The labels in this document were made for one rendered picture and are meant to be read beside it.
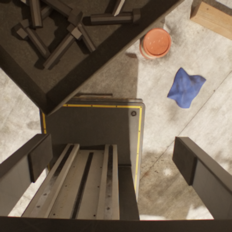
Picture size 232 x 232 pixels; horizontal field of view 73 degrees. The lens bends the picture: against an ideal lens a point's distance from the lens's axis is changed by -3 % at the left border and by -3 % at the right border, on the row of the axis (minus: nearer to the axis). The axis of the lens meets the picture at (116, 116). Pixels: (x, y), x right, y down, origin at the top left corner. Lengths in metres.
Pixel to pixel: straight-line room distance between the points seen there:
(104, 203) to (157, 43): 1.00
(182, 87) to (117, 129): 0.66
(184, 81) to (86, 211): 1.16
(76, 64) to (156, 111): 1.18
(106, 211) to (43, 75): 0.52
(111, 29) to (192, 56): 1.22
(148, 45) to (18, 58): 0.96
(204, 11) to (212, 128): 0.95
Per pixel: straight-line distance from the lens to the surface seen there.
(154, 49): 1.20
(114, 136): 1.12
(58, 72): 0.33
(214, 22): 1.49
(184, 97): 1.47
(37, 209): 0.73
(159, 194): 1.86
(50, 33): 0.34
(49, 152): 0.17
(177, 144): 0.16
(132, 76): 1.36
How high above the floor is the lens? 1.36
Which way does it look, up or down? 75 degrees down
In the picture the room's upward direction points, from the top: 178 degrees clockwise
